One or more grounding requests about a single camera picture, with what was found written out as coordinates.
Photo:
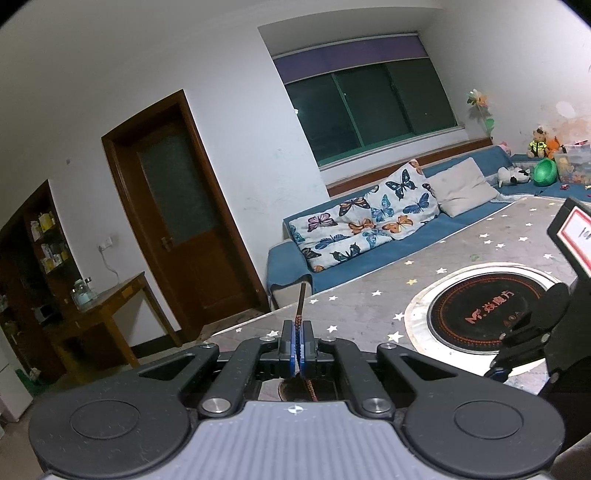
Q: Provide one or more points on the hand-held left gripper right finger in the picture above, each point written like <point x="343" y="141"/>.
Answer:
<point x="306" y="350"/>

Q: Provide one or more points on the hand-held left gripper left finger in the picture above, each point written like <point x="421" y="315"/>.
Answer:
<point x="293" y="355"/>

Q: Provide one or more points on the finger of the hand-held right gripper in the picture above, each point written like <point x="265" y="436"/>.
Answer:
<point x="526" y="353"/>

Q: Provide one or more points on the brown shoelace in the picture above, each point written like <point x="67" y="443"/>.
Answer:
<point x="302" y="300"/>

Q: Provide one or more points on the black round induction cooktop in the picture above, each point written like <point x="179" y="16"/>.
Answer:
<point x="485" y="300"/>

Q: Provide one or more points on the blue sofa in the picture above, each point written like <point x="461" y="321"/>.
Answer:
<point x="286" y="263"/>

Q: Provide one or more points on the grey star-print table cover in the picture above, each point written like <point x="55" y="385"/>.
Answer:
<point x="392" y="286"/>

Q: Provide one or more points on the brown door with glass pane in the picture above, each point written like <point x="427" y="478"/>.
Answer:
<point x="207" y="277"/>

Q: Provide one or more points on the butterfly print quilt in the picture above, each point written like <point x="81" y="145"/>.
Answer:
<point x="369" y="221"/>

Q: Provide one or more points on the black and white plush cow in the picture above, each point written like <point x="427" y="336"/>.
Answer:
<point x="510" y="176"/>

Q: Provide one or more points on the beige pillow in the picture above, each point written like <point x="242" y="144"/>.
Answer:
<point x="461" y="187"/>

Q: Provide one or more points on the wooden side table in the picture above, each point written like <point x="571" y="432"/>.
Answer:
<point x="120" y="290"/>

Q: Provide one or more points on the clear plastic toy box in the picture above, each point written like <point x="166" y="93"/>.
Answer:
<point x="575" y="166"/>

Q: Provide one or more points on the pink plush toy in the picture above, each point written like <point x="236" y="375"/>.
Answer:
<point x="504" y="148"/>

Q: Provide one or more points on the orange plush toy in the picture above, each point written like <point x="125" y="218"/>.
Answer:
<point x="555" y="147"/>

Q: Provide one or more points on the teddy bear in yellow vest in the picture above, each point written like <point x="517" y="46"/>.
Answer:
<point x="538" y="145"/>

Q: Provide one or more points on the glass jar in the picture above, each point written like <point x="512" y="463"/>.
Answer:
<point x="83" y="295"/>

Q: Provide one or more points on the green-framed window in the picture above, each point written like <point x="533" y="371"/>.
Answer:
<point x="369" y="106"/>

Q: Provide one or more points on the small white microwave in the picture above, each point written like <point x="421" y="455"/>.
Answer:
<point x="44" y="314"/>

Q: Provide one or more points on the paper flower decoration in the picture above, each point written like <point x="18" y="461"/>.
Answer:
<point x="478" y="99"/>

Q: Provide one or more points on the green trash bin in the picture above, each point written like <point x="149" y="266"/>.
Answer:
<point x="22" y="376"/>

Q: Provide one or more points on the dark wooden shelf cabinet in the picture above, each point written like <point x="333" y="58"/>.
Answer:
<point x="27" y="277"/>

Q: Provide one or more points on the group of yellow white boxes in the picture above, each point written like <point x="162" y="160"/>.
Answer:
<point x="46" y="221"/>

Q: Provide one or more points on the white refrigerator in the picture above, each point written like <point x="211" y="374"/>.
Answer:
<point x="11" y="383"/>

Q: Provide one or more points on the purple roller blind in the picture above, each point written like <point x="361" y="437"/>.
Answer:
<point x="346" y="55"/>

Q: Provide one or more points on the wooden wall rail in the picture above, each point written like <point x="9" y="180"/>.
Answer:
<point x="369" y="177"/>

